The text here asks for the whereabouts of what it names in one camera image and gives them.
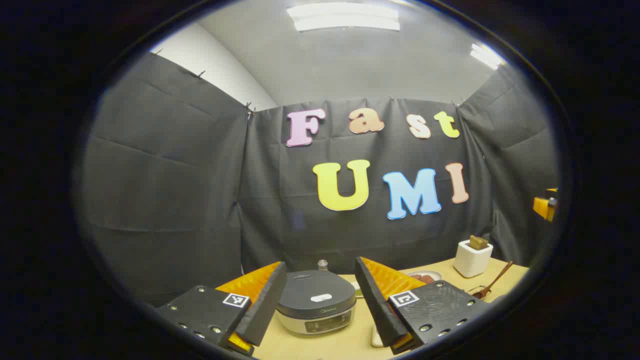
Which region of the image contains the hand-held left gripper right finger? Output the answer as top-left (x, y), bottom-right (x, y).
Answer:
top-left (354, 256), bottom-right (493, 356)

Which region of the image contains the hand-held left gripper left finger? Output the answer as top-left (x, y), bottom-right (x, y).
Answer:
top-left (155, 261), bottom-right (288, 357)

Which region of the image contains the black silver rice cooker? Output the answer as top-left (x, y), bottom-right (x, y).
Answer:
top-left (276, 270), bottom-right (357, 336)

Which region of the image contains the dark wooden spoon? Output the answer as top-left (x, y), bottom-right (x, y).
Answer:
top-left (472, 261), bottom-right (514, 300)

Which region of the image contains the round white plate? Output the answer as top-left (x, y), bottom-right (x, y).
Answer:
top-left (406, 270), bottom-right (443, 285)

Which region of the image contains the white toaster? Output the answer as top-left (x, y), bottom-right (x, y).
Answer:
top-left (453, 240), bottom-right (494, 279)

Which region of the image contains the black backdrop cloth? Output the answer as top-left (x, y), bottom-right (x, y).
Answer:
top-left (82, 50), bottom-right (558, 306)

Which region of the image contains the small ceiling light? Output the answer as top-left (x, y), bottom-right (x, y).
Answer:
top-left (470, 43), bottom-right (506, 70)

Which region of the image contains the large ceiling light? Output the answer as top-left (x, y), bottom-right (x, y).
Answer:
top-left (286, 2), bottom-right (401, 32)

